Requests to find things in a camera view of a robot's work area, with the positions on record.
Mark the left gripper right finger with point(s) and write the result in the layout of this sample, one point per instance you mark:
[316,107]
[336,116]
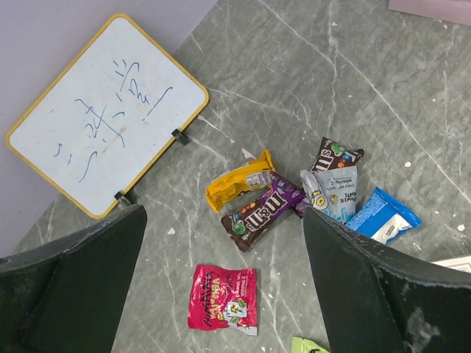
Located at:
[375,298]

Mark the brown purple M&M's pack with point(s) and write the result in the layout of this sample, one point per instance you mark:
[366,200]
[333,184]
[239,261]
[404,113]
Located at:
[247,224]

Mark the white board with yellow frame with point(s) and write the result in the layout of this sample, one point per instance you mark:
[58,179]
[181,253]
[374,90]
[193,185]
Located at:
[109,115]

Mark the red Himalaya candy pouch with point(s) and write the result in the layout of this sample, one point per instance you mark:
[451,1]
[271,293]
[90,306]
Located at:
[223,299]

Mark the green Himalaya candy pouch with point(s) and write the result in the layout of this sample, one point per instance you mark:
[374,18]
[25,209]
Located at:
[302,345]

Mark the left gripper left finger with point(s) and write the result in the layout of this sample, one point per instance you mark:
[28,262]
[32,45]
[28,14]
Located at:
[68,295]

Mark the grey Himalaya candy pouch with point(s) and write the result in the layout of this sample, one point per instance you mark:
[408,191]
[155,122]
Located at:
[332,192]

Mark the blue cookie bar wrapper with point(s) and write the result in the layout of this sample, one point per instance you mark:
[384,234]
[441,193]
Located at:
[383,218]

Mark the white green small box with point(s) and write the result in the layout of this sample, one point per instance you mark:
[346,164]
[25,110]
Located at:
[462,263]

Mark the yellow candy bar wrapper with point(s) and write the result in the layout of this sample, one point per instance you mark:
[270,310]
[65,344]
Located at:
[251,176]

